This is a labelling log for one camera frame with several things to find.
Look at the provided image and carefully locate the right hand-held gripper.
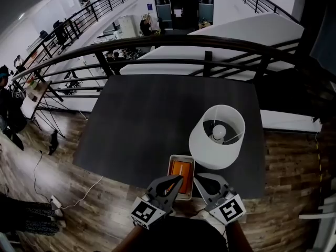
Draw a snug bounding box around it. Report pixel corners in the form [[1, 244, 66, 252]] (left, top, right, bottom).
[[193, 172, 247, 226]]

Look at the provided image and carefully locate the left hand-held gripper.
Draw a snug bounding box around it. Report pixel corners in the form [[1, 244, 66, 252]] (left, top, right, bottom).
[[131, 175, 184, 230]]

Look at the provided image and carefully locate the orange packet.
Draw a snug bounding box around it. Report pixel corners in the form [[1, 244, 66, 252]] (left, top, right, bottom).
[[170, 159, 194, 195]]

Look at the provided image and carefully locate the white rectangular container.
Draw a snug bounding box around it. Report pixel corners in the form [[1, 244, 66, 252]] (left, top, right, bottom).
[[167, 154, 195, 201]]

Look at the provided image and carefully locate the person's left forearm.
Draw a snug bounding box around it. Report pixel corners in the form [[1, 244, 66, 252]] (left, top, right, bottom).
[[112, 223, 148, 252]]

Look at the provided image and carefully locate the person's right forearm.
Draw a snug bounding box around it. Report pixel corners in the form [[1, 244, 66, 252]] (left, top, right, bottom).
[[225, 220, 254, 252]]

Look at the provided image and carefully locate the white lamp shade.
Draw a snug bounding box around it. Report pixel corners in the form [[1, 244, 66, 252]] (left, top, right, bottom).
[[188, 104, 246, 171]]

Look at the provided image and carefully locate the white light bulb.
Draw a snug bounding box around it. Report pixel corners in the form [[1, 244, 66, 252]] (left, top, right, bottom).
[[211, 124, 227, 143]]

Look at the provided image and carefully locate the person's black clothing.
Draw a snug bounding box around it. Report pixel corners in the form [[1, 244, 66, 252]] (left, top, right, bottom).
[[133, 215, 229, 252]]

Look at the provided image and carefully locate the white power strip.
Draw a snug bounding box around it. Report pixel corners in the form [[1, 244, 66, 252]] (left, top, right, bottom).
[[49, 195, 64, 211]]

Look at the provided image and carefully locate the black metal railing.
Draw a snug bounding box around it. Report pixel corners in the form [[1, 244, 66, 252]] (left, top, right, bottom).
[[12, 34, 336, 99]]

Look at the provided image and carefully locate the black patterned fabric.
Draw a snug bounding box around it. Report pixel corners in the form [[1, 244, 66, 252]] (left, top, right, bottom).
[[0, 193, 64, 236]]

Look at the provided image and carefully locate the white cabinet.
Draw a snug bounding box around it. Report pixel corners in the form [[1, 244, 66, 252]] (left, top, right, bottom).
[[117, 15, 139, 39]]

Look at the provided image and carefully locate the wooden folding table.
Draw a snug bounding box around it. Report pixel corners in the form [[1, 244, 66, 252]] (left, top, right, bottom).
[[19, 80, 66, 139]]

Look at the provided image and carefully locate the dark glass entrance door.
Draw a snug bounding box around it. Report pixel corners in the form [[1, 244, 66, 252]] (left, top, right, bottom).
[[151, 0, 215, 30]]

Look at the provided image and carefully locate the black stair railing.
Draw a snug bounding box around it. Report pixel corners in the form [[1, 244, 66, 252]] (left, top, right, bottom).
[[236, 0, 301, 25]]

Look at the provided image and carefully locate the black balcony railing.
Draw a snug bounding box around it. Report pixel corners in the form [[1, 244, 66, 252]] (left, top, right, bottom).
[[15, 0, 133, 70]]

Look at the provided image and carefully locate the white cable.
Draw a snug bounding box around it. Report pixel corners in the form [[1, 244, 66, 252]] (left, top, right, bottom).
[[60, 176, 104, 209]]

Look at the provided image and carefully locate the black cable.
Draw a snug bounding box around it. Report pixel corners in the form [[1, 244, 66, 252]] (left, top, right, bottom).
[[33, 150, 52, 203]]

